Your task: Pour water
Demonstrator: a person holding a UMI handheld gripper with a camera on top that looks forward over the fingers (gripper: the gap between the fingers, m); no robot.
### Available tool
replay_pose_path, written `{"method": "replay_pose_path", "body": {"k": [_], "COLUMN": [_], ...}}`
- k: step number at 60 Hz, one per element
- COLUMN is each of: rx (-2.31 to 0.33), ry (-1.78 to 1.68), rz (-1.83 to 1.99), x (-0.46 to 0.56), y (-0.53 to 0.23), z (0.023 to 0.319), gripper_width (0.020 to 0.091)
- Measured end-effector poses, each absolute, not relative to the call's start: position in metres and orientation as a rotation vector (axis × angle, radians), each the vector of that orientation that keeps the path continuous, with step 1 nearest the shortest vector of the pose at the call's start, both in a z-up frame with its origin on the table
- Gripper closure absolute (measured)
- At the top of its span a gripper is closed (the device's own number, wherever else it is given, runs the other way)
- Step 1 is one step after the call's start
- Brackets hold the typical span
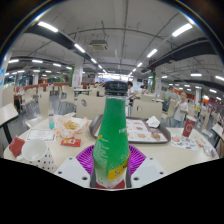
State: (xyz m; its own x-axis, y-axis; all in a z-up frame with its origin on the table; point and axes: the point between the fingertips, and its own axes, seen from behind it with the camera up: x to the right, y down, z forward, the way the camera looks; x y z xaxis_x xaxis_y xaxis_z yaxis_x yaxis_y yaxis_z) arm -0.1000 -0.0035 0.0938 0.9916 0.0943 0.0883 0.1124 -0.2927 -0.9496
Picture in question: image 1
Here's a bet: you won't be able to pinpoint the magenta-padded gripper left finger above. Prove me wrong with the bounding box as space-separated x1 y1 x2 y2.
53 144 98 189

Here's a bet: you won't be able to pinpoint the red sauce packet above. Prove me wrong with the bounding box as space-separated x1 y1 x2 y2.
60 137 82 148

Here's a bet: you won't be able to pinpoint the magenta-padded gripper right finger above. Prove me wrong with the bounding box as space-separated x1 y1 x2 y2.
126 144 168 189

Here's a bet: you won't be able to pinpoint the ceiling strip lights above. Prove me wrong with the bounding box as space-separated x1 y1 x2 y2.
8 21 224 101

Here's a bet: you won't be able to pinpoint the printed paper leaflet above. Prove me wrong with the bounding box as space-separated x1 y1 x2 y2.
170 133 200 152

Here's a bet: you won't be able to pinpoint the paper wrapper with fries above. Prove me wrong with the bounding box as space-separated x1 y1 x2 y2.
54 112 90 139

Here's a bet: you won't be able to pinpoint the beige dining chair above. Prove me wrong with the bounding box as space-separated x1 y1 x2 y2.
131 99 163 121
25 90 51 129
75 93 107 120

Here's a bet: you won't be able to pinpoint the red paper cup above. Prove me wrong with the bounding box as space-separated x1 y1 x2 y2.
181 115 198 138

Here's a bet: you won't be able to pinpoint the small teal bottle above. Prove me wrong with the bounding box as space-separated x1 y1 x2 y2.
47 108 56 130

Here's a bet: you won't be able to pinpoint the green drink bottle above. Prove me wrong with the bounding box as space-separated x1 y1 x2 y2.
92 80 132 190

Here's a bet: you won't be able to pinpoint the red paper carton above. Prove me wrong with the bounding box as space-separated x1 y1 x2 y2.
8 136 26 159

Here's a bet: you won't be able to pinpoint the ceiling air conditioner unit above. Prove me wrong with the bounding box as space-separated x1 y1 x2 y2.
89 39 109 52

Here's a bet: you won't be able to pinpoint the crumpled white napkin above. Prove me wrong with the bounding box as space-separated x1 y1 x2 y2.
145 115 161 129

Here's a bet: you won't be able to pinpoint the beige side table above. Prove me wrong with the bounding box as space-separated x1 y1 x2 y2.
0 103 20 144
211 123 224 148

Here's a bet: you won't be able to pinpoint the white polka-dot mug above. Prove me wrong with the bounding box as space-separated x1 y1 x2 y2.
15 138 55 173

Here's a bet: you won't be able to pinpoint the clear plastic wrapper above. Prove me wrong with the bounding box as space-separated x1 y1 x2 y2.
199 143 219 158

